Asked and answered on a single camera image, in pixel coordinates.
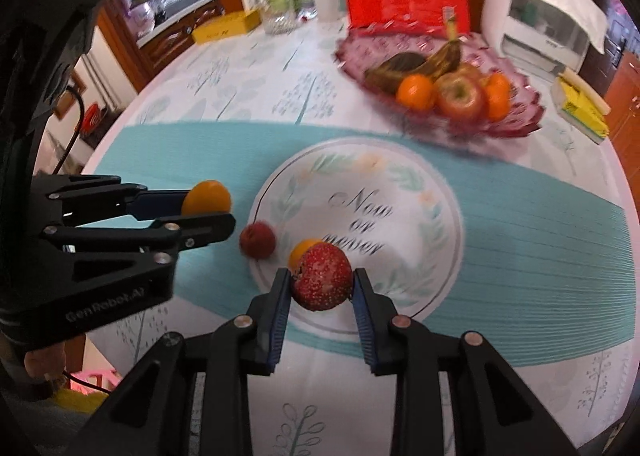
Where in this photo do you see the tree print tablecloth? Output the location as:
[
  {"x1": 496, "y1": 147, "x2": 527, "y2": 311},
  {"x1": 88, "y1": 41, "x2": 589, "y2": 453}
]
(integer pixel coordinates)
[{"x1": 80, "y1": 16, "x2": 640, "y2": 456}]

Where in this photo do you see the pink glass fruit bowl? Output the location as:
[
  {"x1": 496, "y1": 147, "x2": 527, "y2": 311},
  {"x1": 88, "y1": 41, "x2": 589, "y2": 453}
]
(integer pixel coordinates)
[{"x1": 334, "y1": 28, "x2": 547, "y2": 147}]

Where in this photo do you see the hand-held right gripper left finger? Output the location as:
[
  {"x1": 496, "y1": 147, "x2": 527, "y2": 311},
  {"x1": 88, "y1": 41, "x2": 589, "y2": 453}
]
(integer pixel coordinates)
[{"x1": 65, "y1": 267, "x2": 293, "y2": 456}]

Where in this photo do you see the wooden cabinet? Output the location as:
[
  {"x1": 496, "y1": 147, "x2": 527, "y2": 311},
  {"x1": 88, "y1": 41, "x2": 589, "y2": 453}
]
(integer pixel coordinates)
[{"x1": 597, "y1": 0, "x2": 640, "y2": 157}]

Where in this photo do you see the black cable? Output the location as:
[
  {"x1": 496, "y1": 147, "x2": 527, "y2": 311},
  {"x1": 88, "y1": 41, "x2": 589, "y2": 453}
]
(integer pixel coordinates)
[{"x1": 52, "y1": 85, "x2": 85, "y2": 174}]

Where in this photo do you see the red apple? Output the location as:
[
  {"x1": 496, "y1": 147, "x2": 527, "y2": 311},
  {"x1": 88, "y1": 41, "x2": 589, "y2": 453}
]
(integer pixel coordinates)
[{"x1": 434, "y1": 73, "x2": 488, "y2": 124}]

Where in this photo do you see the wooden sideboard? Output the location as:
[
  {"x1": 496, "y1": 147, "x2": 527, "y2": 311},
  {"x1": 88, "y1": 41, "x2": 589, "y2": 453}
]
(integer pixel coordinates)
[{"x1": 67, "y1": 0, "x2": 251, "y2": 82}]

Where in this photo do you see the yellow flat box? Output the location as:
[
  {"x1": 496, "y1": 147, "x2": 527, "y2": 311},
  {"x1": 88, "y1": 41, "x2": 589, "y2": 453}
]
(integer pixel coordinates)
[{"x1": 191, "y1": 11, "x2": 262, "y2": 45}]

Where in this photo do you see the small orange mandarin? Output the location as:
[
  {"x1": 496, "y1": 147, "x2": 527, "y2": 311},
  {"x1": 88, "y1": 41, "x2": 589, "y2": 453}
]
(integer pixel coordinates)
[{"x1": 288, "y1": 238, "x2": 326, "y2": 272}]

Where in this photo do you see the person's left hand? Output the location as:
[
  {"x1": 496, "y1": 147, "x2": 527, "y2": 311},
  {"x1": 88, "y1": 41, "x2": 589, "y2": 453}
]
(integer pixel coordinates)
[{"x1": 24, "y1": 342, "x2": 68, "y2": 382}]

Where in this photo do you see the red lychee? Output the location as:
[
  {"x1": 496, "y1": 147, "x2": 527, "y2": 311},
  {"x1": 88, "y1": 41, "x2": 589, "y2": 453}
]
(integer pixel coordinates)
[
  {"x1": 291, "y1": 242, "x2": 353, "y2": 312},
  {"x1": 239, "y1": 221, "x2": 277, "y2": 261}
]

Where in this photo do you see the teal striped placemat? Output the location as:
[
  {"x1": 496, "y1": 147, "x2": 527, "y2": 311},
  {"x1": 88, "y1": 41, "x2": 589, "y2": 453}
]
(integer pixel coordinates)
[{"x1": 82, "y1": 121, "x2": 628, "y2": 369}]

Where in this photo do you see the overripe brown banana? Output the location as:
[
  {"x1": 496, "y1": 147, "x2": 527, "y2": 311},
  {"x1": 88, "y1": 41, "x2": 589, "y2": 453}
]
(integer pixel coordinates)
[{"x1": 364, "y1": 11, "x2": 463, "y2": 94}]

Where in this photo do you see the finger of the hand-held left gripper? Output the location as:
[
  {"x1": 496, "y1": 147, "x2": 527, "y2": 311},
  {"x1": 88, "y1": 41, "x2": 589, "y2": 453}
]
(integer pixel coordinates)
[
  {"x1": 42, "y1": 212, "x2": 237, "y2": 300},
  {"x1": 30, "y1": 175, "x2": 191, "y2": 228}
]

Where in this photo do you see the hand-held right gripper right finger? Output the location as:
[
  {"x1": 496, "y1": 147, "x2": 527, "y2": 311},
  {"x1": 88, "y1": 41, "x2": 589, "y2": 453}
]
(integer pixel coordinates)
[{"x1": 351, "y1": 267, "x2": 581, "y2": 456}]

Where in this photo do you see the white countertop appliance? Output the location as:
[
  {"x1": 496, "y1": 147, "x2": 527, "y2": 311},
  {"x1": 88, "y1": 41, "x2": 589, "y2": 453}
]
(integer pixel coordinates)
[{"x1": 481, "y1": 0, "x2": 608, "y2": 77}]

